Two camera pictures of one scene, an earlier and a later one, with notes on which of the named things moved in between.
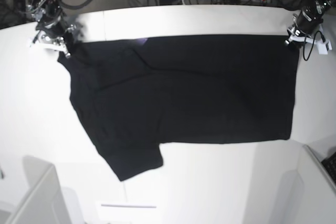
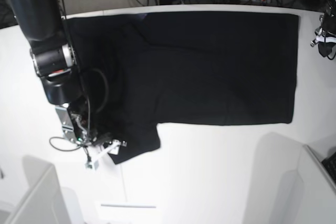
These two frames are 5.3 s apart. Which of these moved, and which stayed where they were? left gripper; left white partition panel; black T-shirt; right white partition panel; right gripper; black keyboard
Moved: left gripper; black T-shirt; right gripper
Stayed: black keyboard; left white partition panel; right white partition panel
